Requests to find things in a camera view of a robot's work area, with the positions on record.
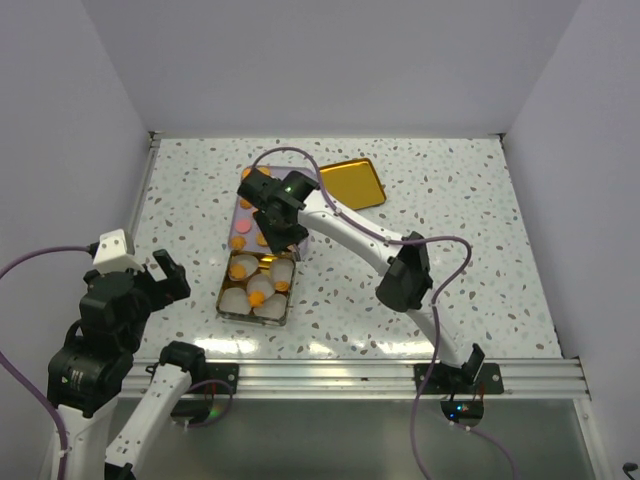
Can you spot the orange rosette cookie left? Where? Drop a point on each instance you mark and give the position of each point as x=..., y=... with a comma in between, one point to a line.
x=238, y=242

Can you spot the gold tin lid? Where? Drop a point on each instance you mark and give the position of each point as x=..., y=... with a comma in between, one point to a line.
x=355, y=183

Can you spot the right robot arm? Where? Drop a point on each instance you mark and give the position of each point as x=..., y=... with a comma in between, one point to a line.
x=403, y=264

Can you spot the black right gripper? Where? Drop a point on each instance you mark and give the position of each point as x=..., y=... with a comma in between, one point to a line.
x=278, y=241

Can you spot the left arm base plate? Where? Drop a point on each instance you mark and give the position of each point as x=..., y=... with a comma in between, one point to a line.
x=227, y=376

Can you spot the orange flower cookie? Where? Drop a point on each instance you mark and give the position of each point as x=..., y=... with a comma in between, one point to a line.
x=237, y=272

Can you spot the white paper cup bottom-left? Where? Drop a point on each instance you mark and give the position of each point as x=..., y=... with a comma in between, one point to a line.
x=235, y=301

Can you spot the orange fish cookie bottom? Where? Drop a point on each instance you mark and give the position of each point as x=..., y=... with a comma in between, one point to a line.
x=256, y=298

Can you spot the gold cookie tin box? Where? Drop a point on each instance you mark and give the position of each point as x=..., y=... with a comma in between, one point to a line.
x=264, y=263

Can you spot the white paper cup top-left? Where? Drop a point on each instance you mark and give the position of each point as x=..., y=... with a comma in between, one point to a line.
x=249, y=261

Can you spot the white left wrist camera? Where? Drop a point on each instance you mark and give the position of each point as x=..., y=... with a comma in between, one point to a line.
x=115, y=253

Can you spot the white paper cup centre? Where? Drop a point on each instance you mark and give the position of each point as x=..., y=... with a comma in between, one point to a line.
x=262, y=283

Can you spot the aluminium front rail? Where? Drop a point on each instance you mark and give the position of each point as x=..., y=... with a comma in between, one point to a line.
x=537, y=379

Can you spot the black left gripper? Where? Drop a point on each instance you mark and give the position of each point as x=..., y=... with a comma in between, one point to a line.
x=174, y=286

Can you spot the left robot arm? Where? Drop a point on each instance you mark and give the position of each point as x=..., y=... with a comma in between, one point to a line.
x=85, y=377

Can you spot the white paper cup top-right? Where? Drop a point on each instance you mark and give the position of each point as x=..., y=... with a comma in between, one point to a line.
x=281, y=269

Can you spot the metal tongs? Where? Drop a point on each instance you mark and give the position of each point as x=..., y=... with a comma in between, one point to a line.
x=296, y=253

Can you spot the pink round cookie left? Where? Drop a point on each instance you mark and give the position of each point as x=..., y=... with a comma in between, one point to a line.
x=243, y=225

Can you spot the white paper cup bottom-right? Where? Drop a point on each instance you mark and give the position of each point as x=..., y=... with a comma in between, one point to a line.
x=273, y=308

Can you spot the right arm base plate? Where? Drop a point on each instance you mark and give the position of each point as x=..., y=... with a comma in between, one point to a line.
x=445, y=380

